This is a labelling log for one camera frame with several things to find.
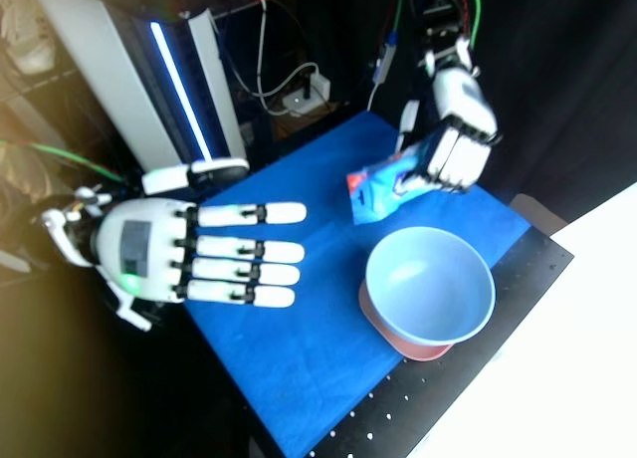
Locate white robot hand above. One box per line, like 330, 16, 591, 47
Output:
396, 65, 502, 196
93, 157, 309, 310

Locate blue snack bag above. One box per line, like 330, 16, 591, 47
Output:
345, 138, 439, 226

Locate light blue bowl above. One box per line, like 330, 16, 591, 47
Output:
364, 226, 498, 347

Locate white power adapter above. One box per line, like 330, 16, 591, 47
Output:
282, 74, 332, 118

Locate white computer case blue light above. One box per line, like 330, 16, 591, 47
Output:
27, 0, 249, 188

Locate blue table cloth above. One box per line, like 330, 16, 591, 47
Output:
171, 110, 532, 458

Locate white shoe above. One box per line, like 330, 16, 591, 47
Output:
0, 0, 57, 77

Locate pink square plate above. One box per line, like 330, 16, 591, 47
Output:
357, 282, 455, 363

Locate white inline box cable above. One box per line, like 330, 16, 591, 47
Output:
366, 39, 398, 112

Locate green cable blue plug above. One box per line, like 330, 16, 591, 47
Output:
385, 0, 407, 46

